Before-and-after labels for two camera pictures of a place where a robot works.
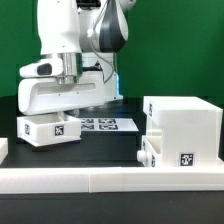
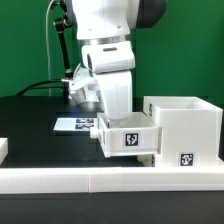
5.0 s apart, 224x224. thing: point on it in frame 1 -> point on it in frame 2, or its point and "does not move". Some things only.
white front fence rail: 118,179 does not move
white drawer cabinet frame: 186,132 does not move
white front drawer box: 147,156 does not move
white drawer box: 43,129 -> 136,135
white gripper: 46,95 -> 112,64
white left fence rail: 4,149 does not move
